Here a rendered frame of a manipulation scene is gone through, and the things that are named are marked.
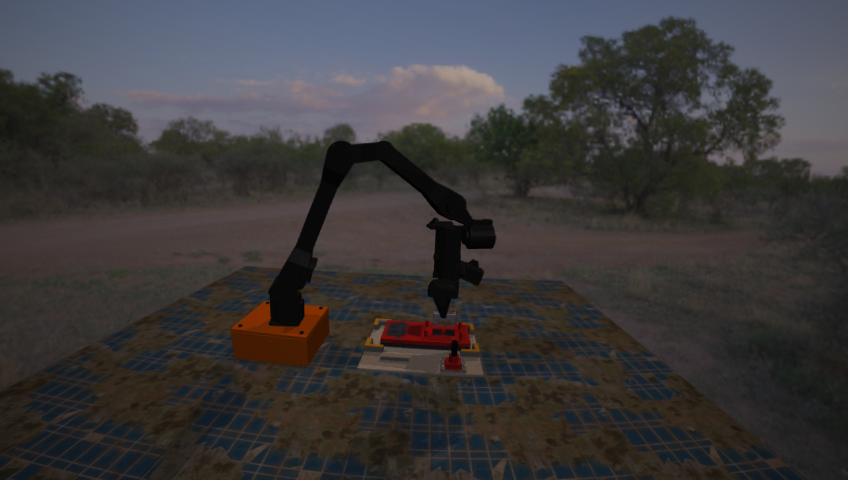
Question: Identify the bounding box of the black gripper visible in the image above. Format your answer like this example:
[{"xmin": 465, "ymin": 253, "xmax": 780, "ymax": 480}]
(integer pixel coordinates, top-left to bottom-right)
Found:
[{"xmin": 428, "ymin": 249, "xmax": 461, "ymax": 318}]

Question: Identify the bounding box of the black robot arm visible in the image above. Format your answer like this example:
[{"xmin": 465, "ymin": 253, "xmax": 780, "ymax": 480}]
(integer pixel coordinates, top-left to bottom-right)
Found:
[{"xmin": 268, "ymin": 141, "xmax": 496, "ymax": 326}]

